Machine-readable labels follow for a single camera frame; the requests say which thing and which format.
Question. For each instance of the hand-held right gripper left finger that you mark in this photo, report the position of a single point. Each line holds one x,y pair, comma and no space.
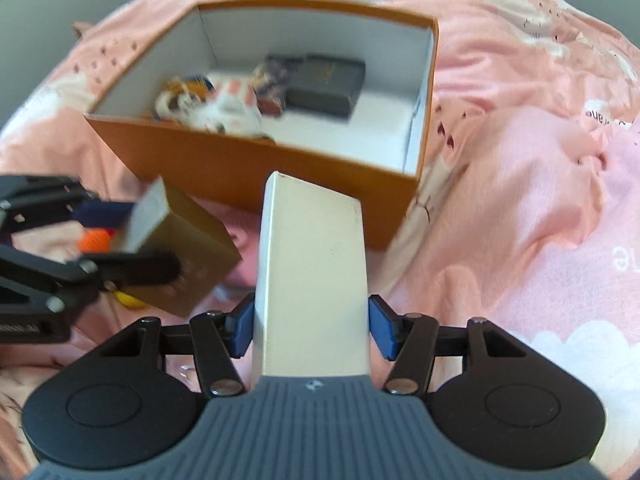
244,327

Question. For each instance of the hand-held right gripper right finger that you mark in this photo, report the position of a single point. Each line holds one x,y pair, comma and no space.
382,327

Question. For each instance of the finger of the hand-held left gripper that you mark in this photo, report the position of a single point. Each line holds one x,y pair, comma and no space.
135,267
100,212

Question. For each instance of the orange crochet toy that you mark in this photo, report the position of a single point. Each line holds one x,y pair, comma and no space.
95,241

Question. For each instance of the gold cardboard box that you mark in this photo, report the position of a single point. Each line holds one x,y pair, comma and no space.
195,245

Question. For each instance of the white box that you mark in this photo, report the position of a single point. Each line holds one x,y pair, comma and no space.
310,270

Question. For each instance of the orange cardboard box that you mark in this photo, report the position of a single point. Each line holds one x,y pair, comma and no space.
250,175

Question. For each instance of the white bunny plush striped pink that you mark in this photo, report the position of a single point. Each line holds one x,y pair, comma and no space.
232,107

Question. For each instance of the black box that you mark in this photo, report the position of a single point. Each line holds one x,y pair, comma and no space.
325,87

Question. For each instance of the pink printed blanket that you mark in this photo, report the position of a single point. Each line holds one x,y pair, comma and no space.
500,210

